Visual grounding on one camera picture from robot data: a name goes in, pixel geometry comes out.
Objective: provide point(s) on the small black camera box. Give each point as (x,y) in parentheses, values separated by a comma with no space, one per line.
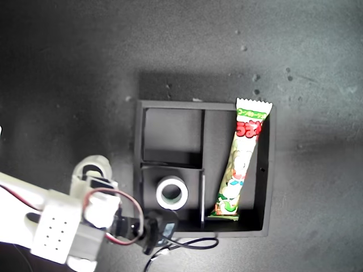
(158,221)

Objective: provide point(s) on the white tape roll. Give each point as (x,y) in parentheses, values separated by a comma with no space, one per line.
(157,195)
(93,158)

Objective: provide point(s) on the black tray with wells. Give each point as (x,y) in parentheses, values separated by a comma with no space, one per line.
(173,133)

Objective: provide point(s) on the printed snack bar wrapper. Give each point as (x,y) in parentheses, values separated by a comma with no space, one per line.
(241,158)

